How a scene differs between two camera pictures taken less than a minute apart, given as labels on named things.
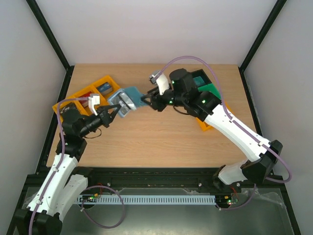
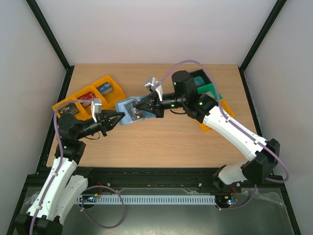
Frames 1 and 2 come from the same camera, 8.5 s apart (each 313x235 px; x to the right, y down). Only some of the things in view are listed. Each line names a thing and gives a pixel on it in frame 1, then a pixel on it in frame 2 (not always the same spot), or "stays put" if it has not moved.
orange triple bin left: (91, 100) stays put
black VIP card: (126, 104) -> (134, 113)
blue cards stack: (105, 88) stays put
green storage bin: (211, 88) stays put
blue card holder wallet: (129, 98) -> (126, 118)
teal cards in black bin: (198, 81) stays put
